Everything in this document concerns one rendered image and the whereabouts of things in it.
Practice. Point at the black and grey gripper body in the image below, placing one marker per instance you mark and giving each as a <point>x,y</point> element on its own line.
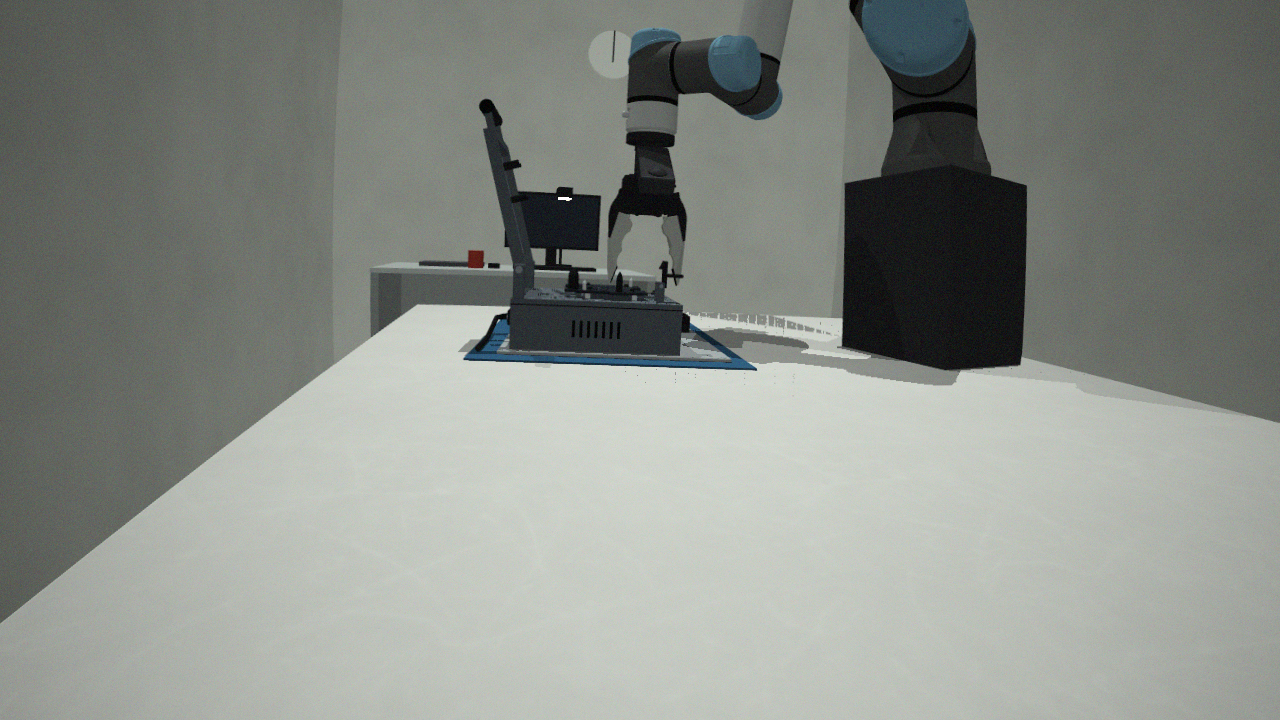
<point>638,205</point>

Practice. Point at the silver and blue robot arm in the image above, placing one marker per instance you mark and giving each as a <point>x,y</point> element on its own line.
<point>924,42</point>

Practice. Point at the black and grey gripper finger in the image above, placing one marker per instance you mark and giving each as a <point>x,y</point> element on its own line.
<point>619,224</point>
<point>674,228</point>

